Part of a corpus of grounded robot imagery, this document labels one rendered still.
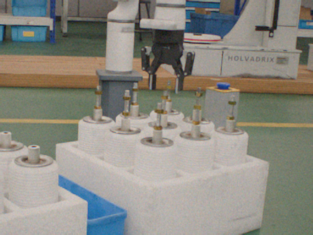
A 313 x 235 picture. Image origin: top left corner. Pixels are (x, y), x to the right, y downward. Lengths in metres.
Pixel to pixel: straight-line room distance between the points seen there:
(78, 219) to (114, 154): 0.28
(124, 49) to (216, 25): 4.09
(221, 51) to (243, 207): 2.21
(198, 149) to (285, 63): 2.45
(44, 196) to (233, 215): 0.53
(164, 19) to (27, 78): 2.05
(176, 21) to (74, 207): 0.52
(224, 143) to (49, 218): 0.52
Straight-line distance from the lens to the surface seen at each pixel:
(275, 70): 3.69
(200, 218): 1.32
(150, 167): 1.24
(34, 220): 1.05
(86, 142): 1.42
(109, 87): 1.89
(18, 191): 1.08
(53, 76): 3.33
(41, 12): 6.04
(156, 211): 1.22
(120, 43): 1.90
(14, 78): 3.34
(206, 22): 5.91
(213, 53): 3.54
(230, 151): 1.39
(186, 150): 1.31
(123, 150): 1.32
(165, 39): 1.36
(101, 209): 1.30
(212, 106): 1.66
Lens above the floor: 0.58
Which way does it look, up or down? 16 degrees down
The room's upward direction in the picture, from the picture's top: 3 degrees clockwise
